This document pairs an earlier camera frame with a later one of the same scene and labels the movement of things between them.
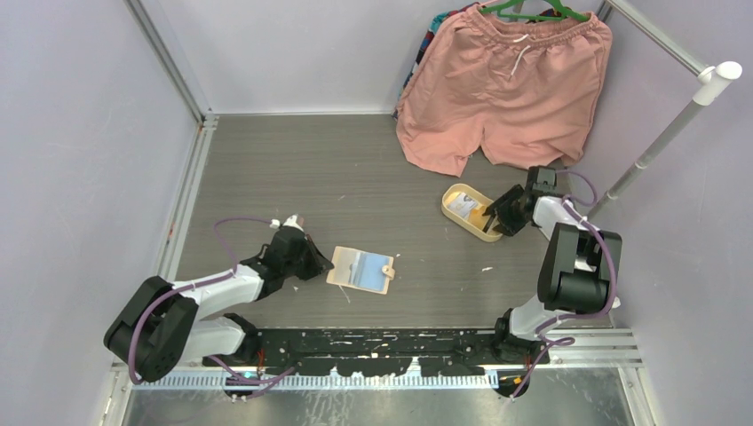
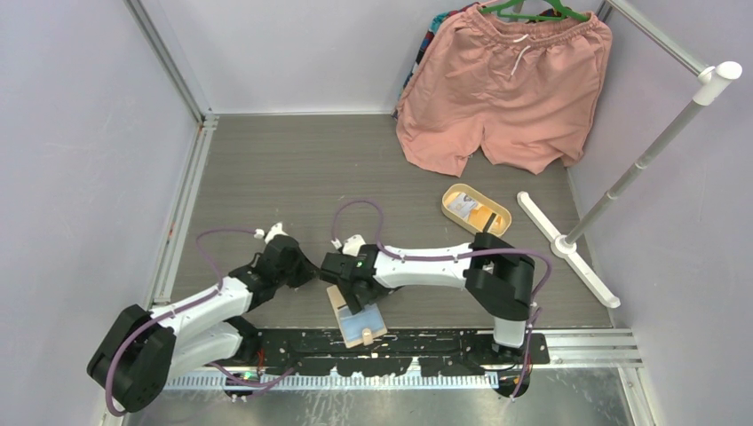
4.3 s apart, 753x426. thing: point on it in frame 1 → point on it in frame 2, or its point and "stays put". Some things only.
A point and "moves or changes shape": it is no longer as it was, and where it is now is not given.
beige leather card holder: (361, 270) moves or changes shape
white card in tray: (462, 204) stays put
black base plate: (379, 351) stays put
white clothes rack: (710, 83) stays put
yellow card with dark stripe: (477, 218) stays put
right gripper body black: (519, 207) → (352, 298)
